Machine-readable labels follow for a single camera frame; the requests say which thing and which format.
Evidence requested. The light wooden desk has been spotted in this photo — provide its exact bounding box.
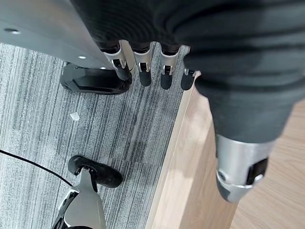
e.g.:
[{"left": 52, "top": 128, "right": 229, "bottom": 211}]
[{"left": 145, "top": 70, "right": 305, "bottom": 229}]

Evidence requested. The black cable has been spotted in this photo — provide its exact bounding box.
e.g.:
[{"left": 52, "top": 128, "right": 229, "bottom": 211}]
[{"left": 0, "top": 149, "right": 75, "bottom": 187}]

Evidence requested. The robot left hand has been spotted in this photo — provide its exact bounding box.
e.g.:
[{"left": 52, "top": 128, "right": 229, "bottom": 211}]
[{"left": 70, "top": 0, "right": 305, "bottom": 203}]

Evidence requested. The dark robot left foot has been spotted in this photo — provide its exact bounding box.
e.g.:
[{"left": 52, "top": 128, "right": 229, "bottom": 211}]
[{"left": 59, "top": 62, "right": 133, "bottom": 95}]

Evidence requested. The dark robot right foot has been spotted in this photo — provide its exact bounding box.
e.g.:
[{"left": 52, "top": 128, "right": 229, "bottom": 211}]
[{"left": 68, "top": 155, "right": 123, "bottom": 189}]

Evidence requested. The silver robot leg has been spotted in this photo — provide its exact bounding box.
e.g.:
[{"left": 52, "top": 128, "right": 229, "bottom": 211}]
[
  {"left": 52, "top": 167, "right": 107, "bottom": 229},
  {"left": 0, "top": 0, "right": 134, "bottom": 77}
]

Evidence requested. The silver robot right leg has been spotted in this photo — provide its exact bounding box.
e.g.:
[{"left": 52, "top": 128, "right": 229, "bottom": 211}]
[{"left": 52, "top": 167, "right": 107, "bottom": 229}]

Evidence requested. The silver robot left leg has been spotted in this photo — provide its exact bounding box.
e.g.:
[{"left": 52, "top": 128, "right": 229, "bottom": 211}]
[{"left": 0, "top": 0, "right": 134, "bottom": 77}]

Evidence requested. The dark robot foot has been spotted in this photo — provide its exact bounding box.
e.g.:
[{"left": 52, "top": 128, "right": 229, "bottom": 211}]
[
  {"left": 59, "top": 62, "right": 133, "bottom": 95},
  {"left": 68, "top": 155, "right": 123, "bottom": 189}
]

